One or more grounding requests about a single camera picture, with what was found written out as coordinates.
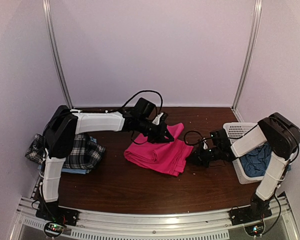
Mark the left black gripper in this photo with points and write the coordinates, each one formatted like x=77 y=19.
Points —
x=163 y=132

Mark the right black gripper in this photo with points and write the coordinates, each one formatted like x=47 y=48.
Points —
x=198 y=156

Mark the pink shirt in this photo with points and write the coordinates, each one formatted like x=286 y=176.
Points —
x=166 y=158

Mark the black white plaid shirt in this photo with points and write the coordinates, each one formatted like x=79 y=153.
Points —
x=85 y=155

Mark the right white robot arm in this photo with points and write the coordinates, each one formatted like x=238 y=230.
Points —
x=271 y=144

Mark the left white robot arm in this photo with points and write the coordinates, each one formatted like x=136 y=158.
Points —
x=59 y=136

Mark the white plastic laundry basket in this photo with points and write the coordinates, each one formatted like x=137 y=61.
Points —
x=244 y=137

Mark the blue denim garment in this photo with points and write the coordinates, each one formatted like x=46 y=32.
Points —
x=256 y=162

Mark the folded light blue shirt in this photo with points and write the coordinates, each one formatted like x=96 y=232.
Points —
x=74 y=170

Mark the right round circuit board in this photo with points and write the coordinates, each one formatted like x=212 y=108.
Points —
x=255 y=229

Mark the round circuit board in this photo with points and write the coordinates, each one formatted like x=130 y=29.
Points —
x=53 y=229
x=255 y=229

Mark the left round circuit board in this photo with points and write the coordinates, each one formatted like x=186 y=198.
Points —
x=53 y=229

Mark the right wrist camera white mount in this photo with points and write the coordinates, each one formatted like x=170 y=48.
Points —
x=205 y=145

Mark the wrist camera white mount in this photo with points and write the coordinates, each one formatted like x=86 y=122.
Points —
x=161 y=117
x=205 y=145

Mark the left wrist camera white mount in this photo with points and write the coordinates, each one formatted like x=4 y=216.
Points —
x=161 y=117

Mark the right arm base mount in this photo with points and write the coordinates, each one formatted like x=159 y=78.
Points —
x=243 y=215

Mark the front aluminium rail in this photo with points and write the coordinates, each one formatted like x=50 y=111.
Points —
x=96 y=225

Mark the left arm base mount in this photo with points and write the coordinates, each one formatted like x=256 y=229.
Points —
x=61 y=215

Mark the right aluminium frame post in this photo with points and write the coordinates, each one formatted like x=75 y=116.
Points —
x=254 y=30

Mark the aluminium frame post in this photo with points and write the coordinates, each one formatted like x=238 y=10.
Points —
x=55 y=52
x=254 y=30

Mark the left aluminium frame post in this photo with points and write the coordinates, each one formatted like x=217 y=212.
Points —
x=55 y=52

